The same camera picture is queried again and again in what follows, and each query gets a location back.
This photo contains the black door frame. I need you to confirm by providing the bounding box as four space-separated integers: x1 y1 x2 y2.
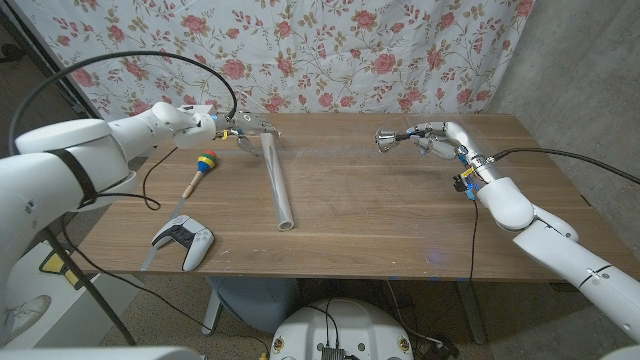
0 4 99 121

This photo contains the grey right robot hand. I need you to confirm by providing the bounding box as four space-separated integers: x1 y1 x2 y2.
407 121 501 184

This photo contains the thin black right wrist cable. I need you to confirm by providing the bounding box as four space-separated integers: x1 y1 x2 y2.
467 198 480 282

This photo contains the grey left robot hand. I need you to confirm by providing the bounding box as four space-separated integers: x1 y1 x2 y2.
217 110 282 157

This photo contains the grey stool with white leg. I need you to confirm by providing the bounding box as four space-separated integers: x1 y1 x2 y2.
201 276 301 335

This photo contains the colourful striped wooden maraca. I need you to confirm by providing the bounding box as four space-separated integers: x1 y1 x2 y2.
181 149 219 200

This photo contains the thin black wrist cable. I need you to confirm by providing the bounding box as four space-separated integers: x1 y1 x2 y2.
467 198 480 282
59 146 274 354

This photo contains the floral rose backdrop cloth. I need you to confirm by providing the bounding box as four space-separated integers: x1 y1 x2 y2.
12 0 536 140

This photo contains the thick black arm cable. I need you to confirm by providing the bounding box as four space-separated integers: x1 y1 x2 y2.
7 49 239 347
487 146 640 186

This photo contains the white and black gamepad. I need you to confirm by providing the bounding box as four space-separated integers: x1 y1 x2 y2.
150 214 215 273

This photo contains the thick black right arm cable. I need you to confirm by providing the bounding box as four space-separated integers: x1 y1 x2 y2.
487 146 640 186

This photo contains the grey flat strip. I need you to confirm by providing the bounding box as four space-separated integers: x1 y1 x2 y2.
140 197 187 272

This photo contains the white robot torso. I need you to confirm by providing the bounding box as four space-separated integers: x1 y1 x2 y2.
269 298 415 360

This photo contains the silver bell with black handle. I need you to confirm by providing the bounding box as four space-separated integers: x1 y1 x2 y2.
374 127 412 154

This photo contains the grey table leg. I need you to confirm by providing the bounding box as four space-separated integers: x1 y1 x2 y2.
455 279 489 346

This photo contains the black power adapter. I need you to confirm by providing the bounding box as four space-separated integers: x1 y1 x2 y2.
423 339 460 360

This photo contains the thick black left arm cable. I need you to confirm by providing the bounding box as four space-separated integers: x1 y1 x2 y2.
7 49 239 347

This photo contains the thin black left wrist cable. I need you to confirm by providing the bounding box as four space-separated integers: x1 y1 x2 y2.
59 146 274 354

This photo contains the clear cling film roll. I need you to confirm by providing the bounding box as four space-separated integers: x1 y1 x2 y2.
259 131 296 232

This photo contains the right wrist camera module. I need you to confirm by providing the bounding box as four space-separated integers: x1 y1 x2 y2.
452 169 480 202

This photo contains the white shoe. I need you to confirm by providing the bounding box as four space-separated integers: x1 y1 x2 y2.
0 293 52 344

